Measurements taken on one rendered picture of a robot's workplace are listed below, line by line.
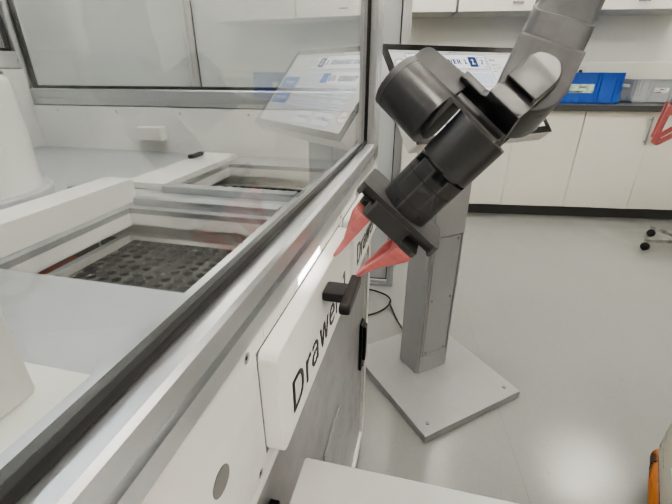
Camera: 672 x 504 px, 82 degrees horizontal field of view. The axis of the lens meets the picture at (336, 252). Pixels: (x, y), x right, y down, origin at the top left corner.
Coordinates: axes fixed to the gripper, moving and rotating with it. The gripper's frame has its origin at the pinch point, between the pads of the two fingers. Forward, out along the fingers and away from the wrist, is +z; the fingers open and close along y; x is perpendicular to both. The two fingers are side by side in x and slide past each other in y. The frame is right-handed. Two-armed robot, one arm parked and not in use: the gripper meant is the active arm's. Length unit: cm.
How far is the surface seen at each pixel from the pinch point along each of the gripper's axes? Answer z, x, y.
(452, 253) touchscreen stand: 19, -91, -36
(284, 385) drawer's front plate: 4.3, 16.9, -1.3
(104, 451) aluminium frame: -2.6, 32.0, 5.9
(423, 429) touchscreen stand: 61, -59, -67
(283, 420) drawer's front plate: 6.8, 17.7, -3.4
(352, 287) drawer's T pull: 0.7, 3.3, -1.9
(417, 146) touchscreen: -4, -64, 0
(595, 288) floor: 6, -187, -137
